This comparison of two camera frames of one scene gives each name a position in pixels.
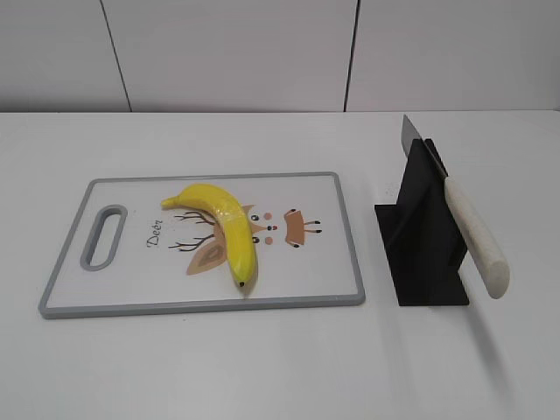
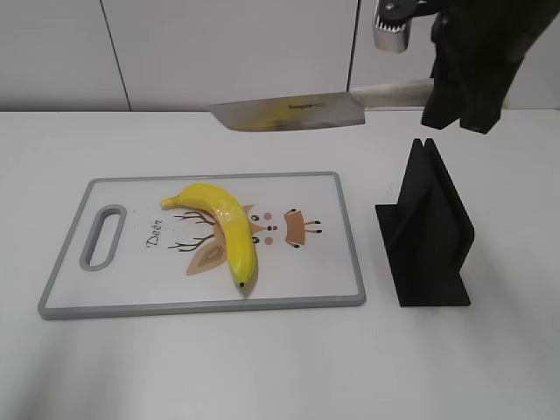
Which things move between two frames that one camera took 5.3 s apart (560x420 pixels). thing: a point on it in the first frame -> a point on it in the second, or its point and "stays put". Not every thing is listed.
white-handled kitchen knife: x=491 y=265 -> x=322 y=111
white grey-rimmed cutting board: x=125 y=252 stays put
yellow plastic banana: x=234 y=221 stays put
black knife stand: x=423 y=236 stays put
